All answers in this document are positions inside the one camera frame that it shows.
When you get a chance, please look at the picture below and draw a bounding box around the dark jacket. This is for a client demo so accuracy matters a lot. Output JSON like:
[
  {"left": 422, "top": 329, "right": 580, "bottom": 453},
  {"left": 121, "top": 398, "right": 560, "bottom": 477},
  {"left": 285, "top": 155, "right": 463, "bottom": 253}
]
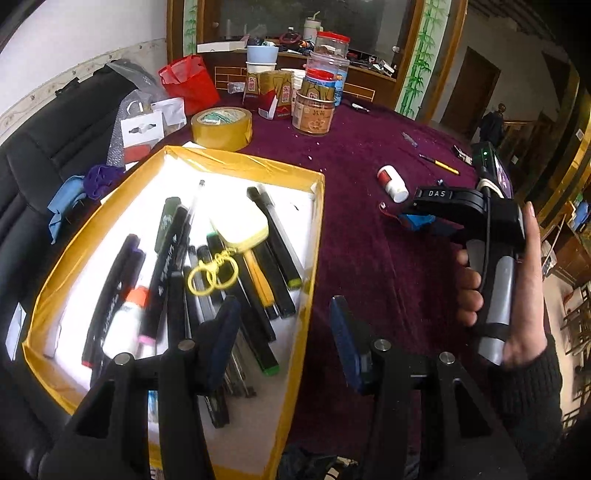
[{"left": 479, "top": 103, "right": 507, "bottom": 145}]

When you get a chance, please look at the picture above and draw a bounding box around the black chair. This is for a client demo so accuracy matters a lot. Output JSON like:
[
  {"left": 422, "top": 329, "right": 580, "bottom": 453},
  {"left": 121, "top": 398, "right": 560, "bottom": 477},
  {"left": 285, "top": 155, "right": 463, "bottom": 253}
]
[{"left": 0, "top": 65, "right": 172, "bottom": 480}]

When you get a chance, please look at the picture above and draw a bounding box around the wooden glass cabinet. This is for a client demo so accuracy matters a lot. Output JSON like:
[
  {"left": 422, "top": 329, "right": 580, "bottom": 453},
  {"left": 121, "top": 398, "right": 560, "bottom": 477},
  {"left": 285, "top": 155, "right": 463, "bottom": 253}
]
[{"left": 165, "top": 0, "right": 468, "bottom": 121}]

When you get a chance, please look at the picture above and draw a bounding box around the cream pouch with yellow cord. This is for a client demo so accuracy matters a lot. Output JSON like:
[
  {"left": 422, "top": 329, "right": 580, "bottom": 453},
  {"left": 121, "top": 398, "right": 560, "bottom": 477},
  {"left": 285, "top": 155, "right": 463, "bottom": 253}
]
[{"left": 187, "top": 202, "right": 270, "bottom": 297}]

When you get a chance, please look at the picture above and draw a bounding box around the red and gold carton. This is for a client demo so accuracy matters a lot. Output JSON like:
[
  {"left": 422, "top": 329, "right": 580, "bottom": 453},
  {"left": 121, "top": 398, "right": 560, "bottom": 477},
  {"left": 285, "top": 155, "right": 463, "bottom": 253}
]
[
  {"left": 243, "top": 71, "right": 269, "bottom": 112},
  {"left": 257, "top": 69, "right": 295, "bottom": 121}
]

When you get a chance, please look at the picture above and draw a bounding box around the person's right hand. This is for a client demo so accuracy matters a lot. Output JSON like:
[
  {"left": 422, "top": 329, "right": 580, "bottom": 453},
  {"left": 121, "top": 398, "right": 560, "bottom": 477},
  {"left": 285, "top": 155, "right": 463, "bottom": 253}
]
[{"left": 456, "top": 200, "right": 552, "bottom": 372}]

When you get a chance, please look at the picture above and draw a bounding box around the blue label jar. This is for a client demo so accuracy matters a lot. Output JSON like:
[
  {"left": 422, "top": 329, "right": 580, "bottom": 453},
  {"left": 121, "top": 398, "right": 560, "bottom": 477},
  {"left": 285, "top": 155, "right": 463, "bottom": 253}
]
[{"left": 331, "top": 59, "right": 351, "bottom": 107}]

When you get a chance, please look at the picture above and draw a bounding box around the purple velvet tablecloth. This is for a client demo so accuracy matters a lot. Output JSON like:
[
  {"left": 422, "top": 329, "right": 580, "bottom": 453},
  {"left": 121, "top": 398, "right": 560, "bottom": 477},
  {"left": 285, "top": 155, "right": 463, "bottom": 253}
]
[{"left": 166, "top": 87, "right": 505, "bottom": 468}]

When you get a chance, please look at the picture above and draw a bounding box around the white card packaging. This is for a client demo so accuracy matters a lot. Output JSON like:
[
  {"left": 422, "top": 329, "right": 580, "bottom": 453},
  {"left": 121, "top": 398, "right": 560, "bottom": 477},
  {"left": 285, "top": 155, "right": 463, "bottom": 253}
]
[
  {"left": 120, "top": 110, "right": 166, "bottom": 149},
  {"left": 150, "top": 97, "right": 186, "bottom": 128}
]

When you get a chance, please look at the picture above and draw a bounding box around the dark green marker pen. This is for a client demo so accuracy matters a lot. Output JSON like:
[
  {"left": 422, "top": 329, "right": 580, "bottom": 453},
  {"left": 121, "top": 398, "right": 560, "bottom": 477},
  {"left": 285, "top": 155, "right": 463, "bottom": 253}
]
[{"left": 154, "top": 196, "right": 182, "bottom": 253}]

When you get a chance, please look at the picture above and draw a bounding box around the bamboo painted panel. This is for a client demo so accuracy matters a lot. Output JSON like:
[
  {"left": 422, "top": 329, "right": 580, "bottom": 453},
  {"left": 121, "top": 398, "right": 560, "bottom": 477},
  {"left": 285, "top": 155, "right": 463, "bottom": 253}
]
[
  {"left": 396, "top": 0, "right": 452, "bottom": 121},
  {"left": 183, "top": 0, "right": 199, "bottom": 56}
]

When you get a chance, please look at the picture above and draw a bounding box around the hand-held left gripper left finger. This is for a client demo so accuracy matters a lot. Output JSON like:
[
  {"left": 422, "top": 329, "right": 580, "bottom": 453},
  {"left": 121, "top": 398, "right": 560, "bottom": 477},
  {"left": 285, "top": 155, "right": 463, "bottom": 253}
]
[{"left": 41, "top": 295, "right": 242, "bottom": 480}]

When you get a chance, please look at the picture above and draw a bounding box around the clear gel pen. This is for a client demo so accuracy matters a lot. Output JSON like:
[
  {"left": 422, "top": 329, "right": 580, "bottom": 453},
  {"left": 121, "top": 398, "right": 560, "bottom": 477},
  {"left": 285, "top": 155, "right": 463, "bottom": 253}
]
[{"left": 184, "top": 179, "right": 208, "bottom": 241}]

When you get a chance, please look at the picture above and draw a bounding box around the wooden chair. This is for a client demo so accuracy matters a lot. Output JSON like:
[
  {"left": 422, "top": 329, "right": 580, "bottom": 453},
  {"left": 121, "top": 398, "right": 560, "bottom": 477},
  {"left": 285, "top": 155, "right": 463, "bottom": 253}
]
[{"left": 559, "top": 282, "right": 591, "bottom": 356}]

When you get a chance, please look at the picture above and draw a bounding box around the purple cloth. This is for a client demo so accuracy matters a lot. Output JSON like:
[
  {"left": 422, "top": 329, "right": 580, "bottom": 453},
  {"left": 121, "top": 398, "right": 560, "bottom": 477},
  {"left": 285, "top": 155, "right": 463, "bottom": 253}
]
[{"left": 85, "top": 163, "right": 126, "bottom": 202}]

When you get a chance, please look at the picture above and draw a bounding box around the gold and black column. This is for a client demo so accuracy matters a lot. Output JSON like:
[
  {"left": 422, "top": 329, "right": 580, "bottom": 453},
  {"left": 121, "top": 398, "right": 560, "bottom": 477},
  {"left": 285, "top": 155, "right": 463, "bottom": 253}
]
[{"left": 521, "top": 59, "right": 591, "bottom": 223}]

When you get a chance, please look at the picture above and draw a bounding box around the yellow tape roll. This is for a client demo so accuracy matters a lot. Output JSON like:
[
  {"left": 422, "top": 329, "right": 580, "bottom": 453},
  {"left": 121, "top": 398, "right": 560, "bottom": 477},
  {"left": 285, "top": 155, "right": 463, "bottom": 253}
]
[{"left": 190, "top": 106, "right": 254, "bottom": 152}]

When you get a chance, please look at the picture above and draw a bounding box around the gold foil bag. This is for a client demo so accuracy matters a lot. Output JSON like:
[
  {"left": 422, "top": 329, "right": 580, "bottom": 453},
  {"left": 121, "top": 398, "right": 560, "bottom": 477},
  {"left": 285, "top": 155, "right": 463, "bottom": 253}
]
[{"left": 21, "top": 145, "right": 327, "bottom": 480}]

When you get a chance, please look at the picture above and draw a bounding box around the brown wooden door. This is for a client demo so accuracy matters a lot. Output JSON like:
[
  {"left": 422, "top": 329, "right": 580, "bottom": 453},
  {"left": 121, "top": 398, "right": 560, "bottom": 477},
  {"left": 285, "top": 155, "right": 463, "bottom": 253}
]
[{"left": 440, "top": 45, "right": 502, "bottom": 140}]

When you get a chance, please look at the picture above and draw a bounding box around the clear plastic bag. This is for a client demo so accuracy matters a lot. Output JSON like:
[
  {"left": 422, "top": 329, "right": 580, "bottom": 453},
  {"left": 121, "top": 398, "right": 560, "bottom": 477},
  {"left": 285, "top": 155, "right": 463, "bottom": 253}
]
[{"left": 110, "top": 59, "right": 163, "bottom": 94}]

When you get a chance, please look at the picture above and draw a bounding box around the white glue tube red cap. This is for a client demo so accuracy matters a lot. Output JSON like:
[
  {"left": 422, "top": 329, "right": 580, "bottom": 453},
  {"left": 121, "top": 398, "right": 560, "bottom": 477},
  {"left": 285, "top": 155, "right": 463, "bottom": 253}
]
[{"left": 102, "top": 285, "right": 150, "bottom": 359}]

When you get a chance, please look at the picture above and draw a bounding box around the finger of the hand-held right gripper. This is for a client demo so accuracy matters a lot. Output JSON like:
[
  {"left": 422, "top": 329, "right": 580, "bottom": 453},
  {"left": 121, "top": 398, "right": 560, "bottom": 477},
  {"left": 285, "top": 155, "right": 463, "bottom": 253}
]
[{"left": 401, "top": 186, "right": 465, "bottom": 227}]

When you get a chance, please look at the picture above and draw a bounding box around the pile of black marker pens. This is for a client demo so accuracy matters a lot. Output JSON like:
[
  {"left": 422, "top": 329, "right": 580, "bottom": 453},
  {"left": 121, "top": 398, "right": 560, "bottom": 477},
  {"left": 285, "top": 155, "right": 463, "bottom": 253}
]
[{"left": 81, "top": 185, "right": 304, "bottom": 428}]

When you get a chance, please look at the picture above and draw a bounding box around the person's right forearm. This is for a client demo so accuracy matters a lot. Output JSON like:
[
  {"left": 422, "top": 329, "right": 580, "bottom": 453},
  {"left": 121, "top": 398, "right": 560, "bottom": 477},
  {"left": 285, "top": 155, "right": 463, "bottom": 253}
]
[{"left": 488, "top": 332, "right": 565, "bottom": 480}]

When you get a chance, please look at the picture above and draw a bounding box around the clear jar red lid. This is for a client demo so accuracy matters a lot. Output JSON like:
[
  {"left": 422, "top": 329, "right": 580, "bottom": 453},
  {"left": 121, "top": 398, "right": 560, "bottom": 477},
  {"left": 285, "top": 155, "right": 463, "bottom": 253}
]
[{"left": 315, "top": 31, "right": 351, "bottom": 61}]

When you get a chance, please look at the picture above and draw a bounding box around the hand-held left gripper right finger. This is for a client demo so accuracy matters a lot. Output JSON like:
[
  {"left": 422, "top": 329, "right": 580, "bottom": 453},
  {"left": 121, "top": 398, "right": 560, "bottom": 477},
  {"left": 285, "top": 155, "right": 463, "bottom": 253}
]
[{"left": 329, "top": 295, "right": 529, "bottom": 480}]

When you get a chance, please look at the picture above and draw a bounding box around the blue cloth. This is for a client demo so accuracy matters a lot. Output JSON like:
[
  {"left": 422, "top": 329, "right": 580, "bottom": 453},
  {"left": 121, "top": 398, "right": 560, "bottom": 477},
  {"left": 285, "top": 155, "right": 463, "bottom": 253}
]
[{"left": 47, "top": 175, "right": 89, "bottom": 244}]

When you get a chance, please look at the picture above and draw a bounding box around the white flat box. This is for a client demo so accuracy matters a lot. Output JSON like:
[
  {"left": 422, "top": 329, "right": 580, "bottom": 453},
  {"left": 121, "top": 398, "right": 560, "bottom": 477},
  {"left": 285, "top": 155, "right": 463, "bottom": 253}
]
[{"left": 197, "top": 39, "right": 248, "bottom": 53}]

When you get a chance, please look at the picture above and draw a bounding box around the brown jar red lid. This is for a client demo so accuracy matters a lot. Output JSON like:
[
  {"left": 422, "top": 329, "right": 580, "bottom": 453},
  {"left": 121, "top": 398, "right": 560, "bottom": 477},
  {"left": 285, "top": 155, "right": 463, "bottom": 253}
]
[{"left": 291, "top": 68, "right": 336, "bottom": 137}]

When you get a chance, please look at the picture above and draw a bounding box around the red plastic bag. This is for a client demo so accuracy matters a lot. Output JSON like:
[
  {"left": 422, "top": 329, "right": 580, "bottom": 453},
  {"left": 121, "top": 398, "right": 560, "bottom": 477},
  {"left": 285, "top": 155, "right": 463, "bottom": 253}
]
[{"left": 159, "top": 55, "right": 221, "bottom": 114}]

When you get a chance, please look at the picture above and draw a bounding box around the wooden stair railing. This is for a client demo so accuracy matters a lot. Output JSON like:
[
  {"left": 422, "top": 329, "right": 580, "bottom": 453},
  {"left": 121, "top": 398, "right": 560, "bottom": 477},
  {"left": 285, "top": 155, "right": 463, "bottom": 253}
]
[{"left": 503, "top": 114, "right": 556, "bottom": 154}]

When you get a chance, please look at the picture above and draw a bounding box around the yellow pen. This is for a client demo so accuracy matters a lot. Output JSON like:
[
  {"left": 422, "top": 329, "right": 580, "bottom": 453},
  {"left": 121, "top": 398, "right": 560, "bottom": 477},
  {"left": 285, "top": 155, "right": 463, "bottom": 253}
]
[{"left": 419, "top": 153, "right": 461, "bottom": 175}]

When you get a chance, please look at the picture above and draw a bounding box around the pale blue lidded jar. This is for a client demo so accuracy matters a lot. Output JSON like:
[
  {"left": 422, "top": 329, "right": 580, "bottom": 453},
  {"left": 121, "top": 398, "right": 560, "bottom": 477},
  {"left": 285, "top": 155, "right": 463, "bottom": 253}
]
[{"left": 246, "top": 44, "right": 280, "bottom": 75}]

